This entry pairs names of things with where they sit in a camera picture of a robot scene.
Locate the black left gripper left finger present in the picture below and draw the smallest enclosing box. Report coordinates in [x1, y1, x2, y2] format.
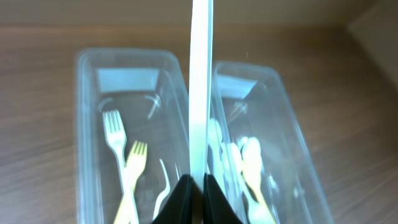
[152, 174, 192, 224]

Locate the long white plastic fork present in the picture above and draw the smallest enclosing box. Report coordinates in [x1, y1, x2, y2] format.
[188, 0, 213, 190]

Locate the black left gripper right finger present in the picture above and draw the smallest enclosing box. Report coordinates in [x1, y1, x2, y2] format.
[203, 174, 242, 224]

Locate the yellow plastic fork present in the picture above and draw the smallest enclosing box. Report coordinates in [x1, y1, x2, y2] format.
[113, 141, 147, 224]

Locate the white plastic spoon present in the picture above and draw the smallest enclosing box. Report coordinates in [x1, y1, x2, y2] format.
[228, 142, 243, 195]

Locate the left clear plastic container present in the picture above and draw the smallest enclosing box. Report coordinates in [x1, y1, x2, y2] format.
[75, 48, 190, 223]

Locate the clear plastic container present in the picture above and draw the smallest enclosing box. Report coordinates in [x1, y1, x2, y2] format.
[75, 48, 190, 223]
[207, 61, 333, 223]

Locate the yellow plastic spoon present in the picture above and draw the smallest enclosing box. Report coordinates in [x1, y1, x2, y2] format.
[242, 137, 275, 224]

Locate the right clear plastic container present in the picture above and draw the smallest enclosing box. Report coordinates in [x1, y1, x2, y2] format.
[207, 61, 333, 223]

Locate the thin white plastic fork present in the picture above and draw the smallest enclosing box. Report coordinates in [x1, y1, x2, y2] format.
[152, 159, 170, 220]

